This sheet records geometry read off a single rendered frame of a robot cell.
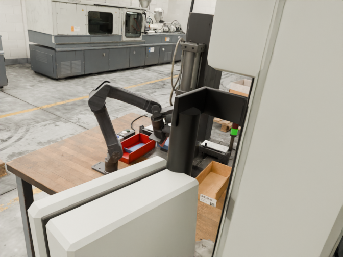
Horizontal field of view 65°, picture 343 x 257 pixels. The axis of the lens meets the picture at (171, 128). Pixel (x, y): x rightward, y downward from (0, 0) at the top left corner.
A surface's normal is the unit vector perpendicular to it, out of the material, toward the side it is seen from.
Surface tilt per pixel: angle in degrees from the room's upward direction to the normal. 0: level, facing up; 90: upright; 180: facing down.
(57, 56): 90
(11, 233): 0
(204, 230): 0
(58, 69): 90
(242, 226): 90
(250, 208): 90
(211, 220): 0
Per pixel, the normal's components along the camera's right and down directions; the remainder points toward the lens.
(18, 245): 0.11, -0.91
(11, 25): 0.83, 0.30
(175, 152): -0.47, 0.30
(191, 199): 0.70, 0.24
